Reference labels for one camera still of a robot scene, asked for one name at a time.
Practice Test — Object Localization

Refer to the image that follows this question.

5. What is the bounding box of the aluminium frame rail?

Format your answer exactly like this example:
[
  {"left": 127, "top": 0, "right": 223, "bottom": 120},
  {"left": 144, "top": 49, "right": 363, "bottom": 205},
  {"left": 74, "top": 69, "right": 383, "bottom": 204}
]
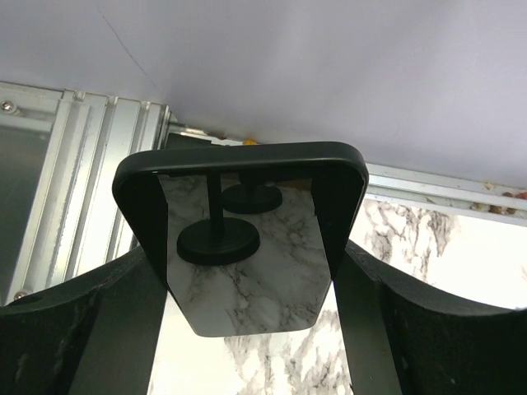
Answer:
[{"left": 1, "top": 82, "right": 171, "bottom": 304}]

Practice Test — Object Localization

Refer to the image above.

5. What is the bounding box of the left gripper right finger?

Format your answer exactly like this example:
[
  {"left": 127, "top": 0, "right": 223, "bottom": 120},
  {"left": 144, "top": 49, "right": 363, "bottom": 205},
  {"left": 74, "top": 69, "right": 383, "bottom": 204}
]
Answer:
[{"left": 333, "top": 242, "right": 526, "bottom": 394}]

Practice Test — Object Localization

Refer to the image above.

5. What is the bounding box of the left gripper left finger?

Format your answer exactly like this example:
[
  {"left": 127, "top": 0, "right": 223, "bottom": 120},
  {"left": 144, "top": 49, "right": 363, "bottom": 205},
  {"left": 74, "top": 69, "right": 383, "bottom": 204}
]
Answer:
[{"left": 1, "top": 248, "right": 166, "bottom": 394}]

